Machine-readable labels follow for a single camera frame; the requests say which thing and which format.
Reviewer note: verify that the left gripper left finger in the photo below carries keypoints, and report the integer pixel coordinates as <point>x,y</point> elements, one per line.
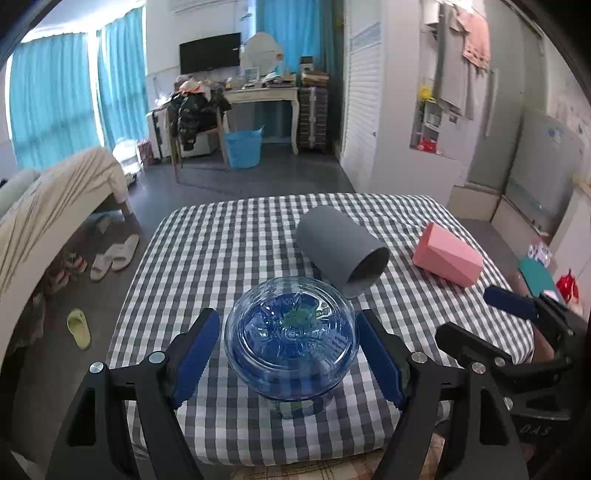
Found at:
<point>94,440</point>

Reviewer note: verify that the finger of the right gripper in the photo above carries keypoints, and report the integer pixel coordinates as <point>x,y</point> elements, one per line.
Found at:
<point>510,302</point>

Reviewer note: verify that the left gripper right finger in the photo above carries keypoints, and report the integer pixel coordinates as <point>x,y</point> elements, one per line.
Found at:
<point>482,441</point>

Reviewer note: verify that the blue plastic bottle cup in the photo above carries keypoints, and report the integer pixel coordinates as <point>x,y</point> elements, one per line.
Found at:
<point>292,340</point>

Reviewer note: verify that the pink faceted cup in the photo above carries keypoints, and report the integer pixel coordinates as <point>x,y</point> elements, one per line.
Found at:
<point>442,253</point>

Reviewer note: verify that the grey cylindrical cup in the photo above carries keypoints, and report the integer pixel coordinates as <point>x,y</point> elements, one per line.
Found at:
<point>347,255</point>

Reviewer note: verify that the teal lidded brown bin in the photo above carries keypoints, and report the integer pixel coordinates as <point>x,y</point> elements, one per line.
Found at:
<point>538,279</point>

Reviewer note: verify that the grey checkered tablecloth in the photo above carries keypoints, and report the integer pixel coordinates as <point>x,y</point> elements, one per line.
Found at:
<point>207,256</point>

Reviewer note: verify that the yellow-green slipper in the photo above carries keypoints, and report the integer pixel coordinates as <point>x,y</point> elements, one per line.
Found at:
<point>78,327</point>

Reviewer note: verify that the white slipper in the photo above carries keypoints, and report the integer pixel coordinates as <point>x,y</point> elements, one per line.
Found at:
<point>122,254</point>
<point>102,263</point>

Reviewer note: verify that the bed with beige blanket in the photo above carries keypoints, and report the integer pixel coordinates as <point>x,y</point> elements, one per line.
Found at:
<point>43,218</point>

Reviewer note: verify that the blue plastic basket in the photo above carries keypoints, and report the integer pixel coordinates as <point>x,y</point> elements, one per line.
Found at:
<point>243,148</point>

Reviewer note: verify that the white vanity desk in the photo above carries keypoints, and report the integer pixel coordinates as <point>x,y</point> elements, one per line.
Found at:
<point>260,95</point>

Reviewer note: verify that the blue window curtain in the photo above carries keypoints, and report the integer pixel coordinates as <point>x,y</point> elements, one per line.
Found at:
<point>72,91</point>

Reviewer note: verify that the wooden chair with clothes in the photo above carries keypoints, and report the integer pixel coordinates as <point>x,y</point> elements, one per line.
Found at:
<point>196,110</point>

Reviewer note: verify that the black wall television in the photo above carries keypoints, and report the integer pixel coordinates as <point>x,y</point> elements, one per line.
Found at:
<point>210,53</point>

